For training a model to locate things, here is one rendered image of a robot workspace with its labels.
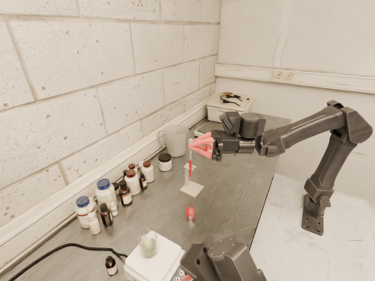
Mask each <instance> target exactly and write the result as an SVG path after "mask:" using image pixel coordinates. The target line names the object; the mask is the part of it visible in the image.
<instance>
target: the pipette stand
mask: <svg viewBox="0 0 375 281"><path fill-rule="evenodd" d="M184 168H185V185H184V186H183V187H182V188H181V189H180V191H181V192H183V193H185V194H187V195H189V196H191V197H194V198H195V197H196V196H197V195H198V194H199V192H200V191H201V190H202V189H203V188H204V186H202V185H199V184H197V183H195V182H193V181H190V180H189V169H190V168H189V163H187V164H186V165H185V166H184Z"/></svg>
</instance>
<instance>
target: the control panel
mask: <svg viewBox="0 0 375 281"><path fill-rule="evenodd" d="M180 265H181V264H180ZM180 265H179V266H178V268H177V270H176V271H175V273H174V274H173V276H172V278H171V279H170V281H176V278H179V281H182V278H184V277H185V276H186V275H185V272H184V271H183V270H182V269H181V268H180ZM181 271H182V272H183V274H182V275H181V274H180V272H181Z"/></svg>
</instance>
